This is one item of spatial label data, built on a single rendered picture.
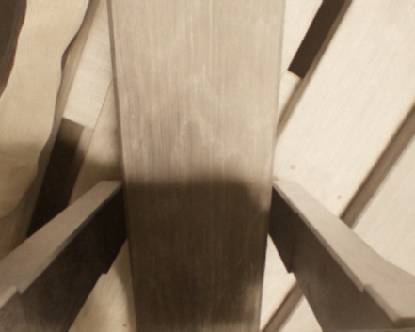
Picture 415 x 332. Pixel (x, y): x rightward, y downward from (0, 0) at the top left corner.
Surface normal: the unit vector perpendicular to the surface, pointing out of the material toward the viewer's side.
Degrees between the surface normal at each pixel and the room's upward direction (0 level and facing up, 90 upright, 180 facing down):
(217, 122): 0
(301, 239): 90
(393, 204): 0
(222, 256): 0
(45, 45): 63
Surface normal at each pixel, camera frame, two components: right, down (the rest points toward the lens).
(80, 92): 0.01, 0.26
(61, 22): 0.87, 0.39
